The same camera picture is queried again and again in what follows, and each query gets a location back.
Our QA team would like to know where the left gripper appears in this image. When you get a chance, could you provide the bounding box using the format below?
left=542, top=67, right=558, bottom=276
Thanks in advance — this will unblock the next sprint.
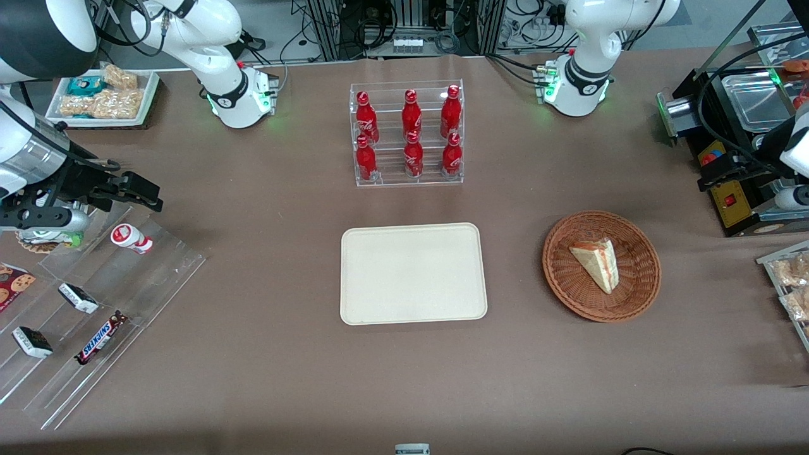
left=697, top=102, right=809, bottom=191

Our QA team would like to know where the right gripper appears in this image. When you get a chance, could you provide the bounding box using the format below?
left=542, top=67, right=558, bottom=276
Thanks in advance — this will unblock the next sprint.
left=60, top=158, right=164, bottom=213

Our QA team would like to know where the triangular sandwich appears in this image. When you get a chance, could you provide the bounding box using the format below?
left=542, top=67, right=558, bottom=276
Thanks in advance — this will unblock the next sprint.
left=569, top=238, right=617, bottom=295

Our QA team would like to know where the metal machine tray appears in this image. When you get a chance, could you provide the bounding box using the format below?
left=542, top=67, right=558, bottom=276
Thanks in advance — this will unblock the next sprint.
left=713, top=71, right=800, bottom=134

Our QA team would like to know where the white snack tray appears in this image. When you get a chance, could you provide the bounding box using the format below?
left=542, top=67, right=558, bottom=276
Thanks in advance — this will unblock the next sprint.
left=46, top=68, right=160, bottom=128

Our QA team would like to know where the grey snack tray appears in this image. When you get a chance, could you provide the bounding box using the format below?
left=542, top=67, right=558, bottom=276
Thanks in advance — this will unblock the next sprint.
left=756, top=240, right=809, bottom=353

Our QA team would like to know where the round brown wicker basket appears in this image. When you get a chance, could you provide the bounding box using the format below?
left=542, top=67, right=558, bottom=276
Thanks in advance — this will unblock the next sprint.
left=542, top=210, right=662, bottom=324

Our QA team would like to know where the cream rectangular serving tray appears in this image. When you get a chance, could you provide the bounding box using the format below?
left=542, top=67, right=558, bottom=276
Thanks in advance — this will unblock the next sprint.
left=340, top=222, right=489, bottom=326

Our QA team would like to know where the white red yogurt bottle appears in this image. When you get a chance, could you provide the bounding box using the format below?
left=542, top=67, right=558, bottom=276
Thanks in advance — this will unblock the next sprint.
left=111, top=223, right=154, bottom=255

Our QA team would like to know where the black countertop machine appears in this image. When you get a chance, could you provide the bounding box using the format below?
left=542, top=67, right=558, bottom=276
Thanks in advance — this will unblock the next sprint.
left=656, top=22, right=809, bottom=239

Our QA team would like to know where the clear bag of peanuts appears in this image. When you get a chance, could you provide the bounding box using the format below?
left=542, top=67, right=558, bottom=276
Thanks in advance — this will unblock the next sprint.
left=59, top=94, right=97, bottom=118
left=92, top=88, right=145, bottom=120
left=101, top=63, right=139, bottom=90

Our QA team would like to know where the clear acrylic stepped display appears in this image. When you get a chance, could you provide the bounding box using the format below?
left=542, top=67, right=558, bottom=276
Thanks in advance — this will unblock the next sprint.
left=0, top=201, right=207, bottom=432

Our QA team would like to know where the white bottle with green cap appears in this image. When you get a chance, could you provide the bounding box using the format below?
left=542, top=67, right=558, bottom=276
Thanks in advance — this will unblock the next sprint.
left=16, top=229, right=85, bottom=254

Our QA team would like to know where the clear bag of crackers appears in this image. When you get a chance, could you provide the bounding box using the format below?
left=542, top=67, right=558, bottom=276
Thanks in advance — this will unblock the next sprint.
left=779, top=288, right=809, bottom=322
left=771, top=252, right=809, bottom=289

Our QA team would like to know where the teal snack packet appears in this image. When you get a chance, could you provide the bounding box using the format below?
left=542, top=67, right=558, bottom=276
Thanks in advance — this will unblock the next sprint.
left=66, top=75, right=106, bottom=97

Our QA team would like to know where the small black white box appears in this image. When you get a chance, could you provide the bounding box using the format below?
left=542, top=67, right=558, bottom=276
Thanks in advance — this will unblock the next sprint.
left=58, top=282, right=100, bottom=315
left=12, top=325, right=54, bottom=360

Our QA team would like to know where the snickers chocolate bar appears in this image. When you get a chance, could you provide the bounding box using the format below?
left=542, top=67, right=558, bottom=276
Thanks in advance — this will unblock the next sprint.
left=74, top=310, right=128, bottom=366

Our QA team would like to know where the cookie packet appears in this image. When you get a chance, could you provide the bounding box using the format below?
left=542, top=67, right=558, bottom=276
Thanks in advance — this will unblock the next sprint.
left=0, top=263, right=37, bottom=312

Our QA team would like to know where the red cola bottle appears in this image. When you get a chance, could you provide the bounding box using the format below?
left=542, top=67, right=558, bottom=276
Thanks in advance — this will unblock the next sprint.
left=442, top=132, right=463, bottom=177
left=356, top=135, right=379, bottom=183
left=355, top=91, right=380, bottom=145
left=402, top=89, right=423, bottom=141
left=441, top=85, right=463, bottom=140
left=404, top=131, right=425, bottom=179

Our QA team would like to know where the clear acrylic bottle rack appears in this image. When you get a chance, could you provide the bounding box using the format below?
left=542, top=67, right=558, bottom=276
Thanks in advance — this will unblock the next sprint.
left=350, top=79, right=465, bottom=188

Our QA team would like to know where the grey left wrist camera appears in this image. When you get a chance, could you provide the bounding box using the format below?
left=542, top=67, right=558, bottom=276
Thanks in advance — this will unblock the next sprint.
left=774, top=187, right=809, bottom=212

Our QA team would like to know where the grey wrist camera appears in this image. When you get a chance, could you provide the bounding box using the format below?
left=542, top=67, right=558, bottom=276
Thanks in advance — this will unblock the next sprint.
left=0, top=206, right=90, bottom=232
left=774, top=187, right=809, bottom=212

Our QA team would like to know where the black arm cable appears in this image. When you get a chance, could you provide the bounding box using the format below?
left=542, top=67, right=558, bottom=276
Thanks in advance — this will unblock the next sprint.
left=691, top=30, right=809, bottom=179

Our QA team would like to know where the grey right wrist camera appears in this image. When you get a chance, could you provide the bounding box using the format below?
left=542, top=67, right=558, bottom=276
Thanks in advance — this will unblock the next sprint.
left=0, top=206, right=90, bottom=232

